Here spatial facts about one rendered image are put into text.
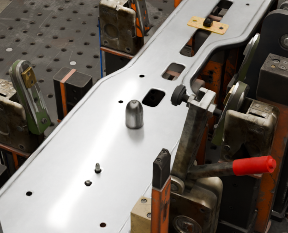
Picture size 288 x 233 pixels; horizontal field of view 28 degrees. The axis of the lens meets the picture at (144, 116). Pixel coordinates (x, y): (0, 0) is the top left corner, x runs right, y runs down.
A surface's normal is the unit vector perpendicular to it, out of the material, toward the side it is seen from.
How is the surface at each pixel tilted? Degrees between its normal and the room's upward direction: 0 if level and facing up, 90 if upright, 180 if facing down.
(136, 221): 90
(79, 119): 0
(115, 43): 90
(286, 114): 90
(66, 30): 0
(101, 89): 0
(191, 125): 90
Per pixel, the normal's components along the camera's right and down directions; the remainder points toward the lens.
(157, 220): -0.45, 0.60
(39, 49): 0.00, -0.74
